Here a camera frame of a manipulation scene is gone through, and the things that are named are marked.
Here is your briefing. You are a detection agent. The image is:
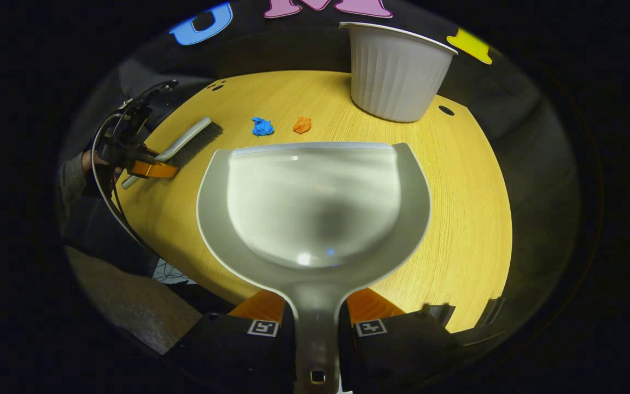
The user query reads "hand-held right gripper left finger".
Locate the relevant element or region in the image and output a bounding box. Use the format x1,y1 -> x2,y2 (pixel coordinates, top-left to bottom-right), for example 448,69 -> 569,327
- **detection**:
176,289 -> 296,394

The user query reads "white ribbed garbage bin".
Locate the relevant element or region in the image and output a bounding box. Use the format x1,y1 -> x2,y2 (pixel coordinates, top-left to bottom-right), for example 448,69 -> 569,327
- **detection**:
339,21 -> 458,123

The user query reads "white dustpan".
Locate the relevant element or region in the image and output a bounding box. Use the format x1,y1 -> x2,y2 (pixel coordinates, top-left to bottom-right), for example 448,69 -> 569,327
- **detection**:
196,141 -> 432,394

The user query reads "person's dark clothing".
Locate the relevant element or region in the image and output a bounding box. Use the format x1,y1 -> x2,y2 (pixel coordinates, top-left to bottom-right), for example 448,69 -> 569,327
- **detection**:
62,194 -> 160,277

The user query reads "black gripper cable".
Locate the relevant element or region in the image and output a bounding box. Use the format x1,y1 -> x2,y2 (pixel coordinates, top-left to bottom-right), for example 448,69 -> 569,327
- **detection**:
90,79 -> 180,252

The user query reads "small white broom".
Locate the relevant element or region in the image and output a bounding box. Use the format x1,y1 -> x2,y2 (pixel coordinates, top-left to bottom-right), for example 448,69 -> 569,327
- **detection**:
121,117 -> 224,190

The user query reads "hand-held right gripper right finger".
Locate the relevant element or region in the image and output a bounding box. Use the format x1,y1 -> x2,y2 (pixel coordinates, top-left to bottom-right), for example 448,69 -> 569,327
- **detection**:
339,287 -> 463,394

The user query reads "black backdrop cloth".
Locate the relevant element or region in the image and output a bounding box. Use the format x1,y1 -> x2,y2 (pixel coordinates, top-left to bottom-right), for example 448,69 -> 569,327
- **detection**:
74,0 -> 567,165

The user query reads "wooden desktop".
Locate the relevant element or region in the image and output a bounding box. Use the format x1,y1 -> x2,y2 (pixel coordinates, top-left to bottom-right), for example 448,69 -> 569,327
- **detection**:
115,70 -> 514,334

